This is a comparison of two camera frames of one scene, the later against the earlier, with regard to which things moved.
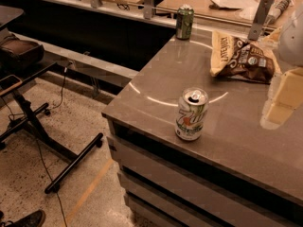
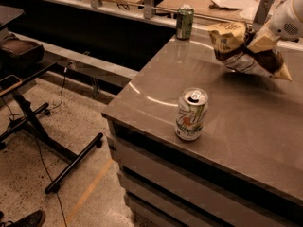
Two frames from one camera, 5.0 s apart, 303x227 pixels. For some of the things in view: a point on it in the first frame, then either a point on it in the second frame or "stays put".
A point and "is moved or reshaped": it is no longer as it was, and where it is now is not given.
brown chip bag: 235,58 is moved or reshaped
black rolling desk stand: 31,118 stays put
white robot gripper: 293,40 -> 285,23
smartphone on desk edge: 8,83 stays put
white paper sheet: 240,3 stays put
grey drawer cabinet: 236,174 stays put
